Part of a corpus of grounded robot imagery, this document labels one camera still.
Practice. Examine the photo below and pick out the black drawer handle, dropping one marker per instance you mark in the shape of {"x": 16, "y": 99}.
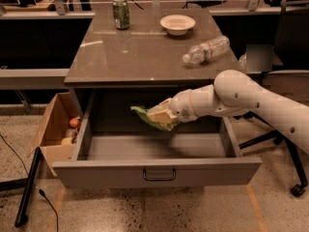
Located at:
{"x": 159, "y": 175}

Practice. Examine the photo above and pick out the clear plastic water bottle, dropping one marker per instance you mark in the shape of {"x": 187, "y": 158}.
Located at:
{"x": 203, "y": 52}

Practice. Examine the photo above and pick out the pale object in box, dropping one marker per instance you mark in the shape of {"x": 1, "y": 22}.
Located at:
{"x": 70, "y": 137}

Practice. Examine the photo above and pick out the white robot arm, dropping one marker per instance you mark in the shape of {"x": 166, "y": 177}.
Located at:
{"x": 234, "y": 93}

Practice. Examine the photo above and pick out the open grey top drawer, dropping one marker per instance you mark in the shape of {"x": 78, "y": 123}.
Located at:
{"x": 114, "y": 147}

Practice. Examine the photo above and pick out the green soda can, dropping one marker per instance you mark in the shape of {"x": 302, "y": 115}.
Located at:
{"x": 121, "y": 14}

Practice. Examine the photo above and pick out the orange fruit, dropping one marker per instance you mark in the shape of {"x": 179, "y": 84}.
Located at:
{"x": 74, "y": 123}

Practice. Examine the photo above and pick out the green rice chip bag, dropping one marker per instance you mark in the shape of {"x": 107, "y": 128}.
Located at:
{"x": 141, "y": 111}

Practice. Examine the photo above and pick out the open cardboard box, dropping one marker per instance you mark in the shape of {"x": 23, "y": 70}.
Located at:
{"x": 52, "y": 129}

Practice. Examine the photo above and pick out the black flat bar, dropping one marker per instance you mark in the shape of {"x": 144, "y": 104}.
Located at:
{"x": 21, "y": 217}

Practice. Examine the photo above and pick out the white paper bowl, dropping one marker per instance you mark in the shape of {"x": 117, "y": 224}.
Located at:
{"x": 177, "y": 24}

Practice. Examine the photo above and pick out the black office chair base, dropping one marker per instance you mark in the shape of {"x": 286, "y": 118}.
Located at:
{"x": 282, "y": 168}

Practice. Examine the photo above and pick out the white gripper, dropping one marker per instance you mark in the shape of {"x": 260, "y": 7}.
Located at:
{"x": 181, "y": 108}

